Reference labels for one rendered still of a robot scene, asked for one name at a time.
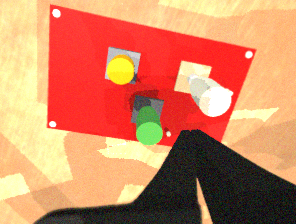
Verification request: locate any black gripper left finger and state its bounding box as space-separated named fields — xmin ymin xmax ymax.
xmin=33 ymin=130 xmax=203 ymax=224

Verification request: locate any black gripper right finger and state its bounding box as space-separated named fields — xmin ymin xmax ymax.
xmin=191 ymin=129 xmax=296 ymax=224

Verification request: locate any red circuit board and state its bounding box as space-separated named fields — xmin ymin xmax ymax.
xmin=47 ymin=4 xmax=257 ymax=147

